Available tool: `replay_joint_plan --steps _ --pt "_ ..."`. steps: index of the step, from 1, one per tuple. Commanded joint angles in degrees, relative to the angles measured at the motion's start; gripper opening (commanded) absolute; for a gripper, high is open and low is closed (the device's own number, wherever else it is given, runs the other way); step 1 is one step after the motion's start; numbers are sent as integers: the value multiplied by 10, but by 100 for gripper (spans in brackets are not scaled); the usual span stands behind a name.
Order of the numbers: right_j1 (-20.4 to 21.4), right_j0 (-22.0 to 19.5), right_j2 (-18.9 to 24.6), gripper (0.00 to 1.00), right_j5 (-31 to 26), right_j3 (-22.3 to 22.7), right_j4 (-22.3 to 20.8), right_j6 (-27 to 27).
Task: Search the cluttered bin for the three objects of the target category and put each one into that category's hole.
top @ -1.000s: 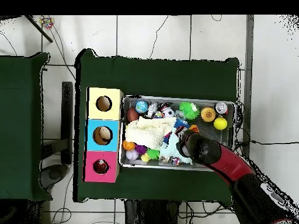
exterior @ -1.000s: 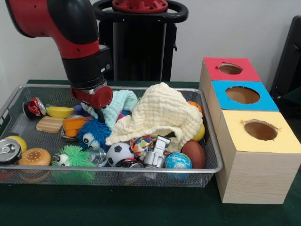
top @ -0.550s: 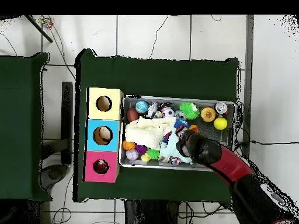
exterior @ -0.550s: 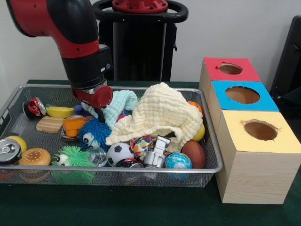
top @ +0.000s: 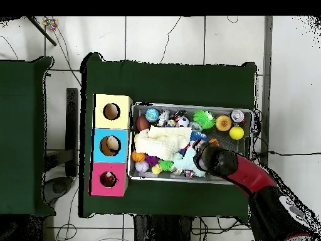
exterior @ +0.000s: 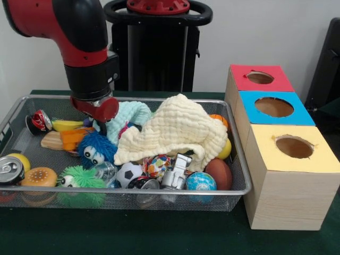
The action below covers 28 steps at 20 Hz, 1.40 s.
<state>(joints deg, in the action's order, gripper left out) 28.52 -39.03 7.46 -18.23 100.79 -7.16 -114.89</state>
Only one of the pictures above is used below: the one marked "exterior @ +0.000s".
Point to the dark green table cloth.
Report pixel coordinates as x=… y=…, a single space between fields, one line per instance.
x=132 y=233

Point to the silver drink can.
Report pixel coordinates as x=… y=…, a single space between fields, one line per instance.
x=10 y=170

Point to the brown toy football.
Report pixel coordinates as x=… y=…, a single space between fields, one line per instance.
x=220 y=174

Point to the green spiky toy with eyes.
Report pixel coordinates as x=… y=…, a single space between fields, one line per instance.
x=82 y=176

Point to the wooden box with three holes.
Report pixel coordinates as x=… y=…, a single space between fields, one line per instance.
x=287 y=202

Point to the blue spiky ball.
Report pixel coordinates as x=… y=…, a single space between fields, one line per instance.
x=97 y=144

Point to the light blue waffle cloth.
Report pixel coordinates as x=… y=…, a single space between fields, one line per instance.
x=132 y=111

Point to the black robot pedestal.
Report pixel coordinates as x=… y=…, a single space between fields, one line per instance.
x=156 y=53

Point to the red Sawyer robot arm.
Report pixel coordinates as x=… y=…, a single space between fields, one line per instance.
x=79 y=40

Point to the toy burger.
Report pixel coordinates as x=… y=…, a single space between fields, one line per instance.
x=39 y=176

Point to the cream waffle cloth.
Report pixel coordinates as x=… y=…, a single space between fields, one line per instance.
x=175 y=127

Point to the blue globe ball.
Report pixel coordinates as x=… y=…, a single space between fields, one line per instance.
x=201 y=181

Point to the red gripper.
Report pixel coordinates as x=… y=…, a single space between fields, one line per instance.
x=98 y=111

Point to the yellow ball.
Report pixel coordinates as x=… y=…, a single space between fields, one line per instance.
x=226 y=150

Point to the black chair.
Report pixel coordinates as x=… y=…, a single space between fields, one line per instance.
x=326 y=66

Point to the orange toy basketball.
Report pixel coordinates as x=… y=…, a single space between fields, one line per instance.
x=221 y=119

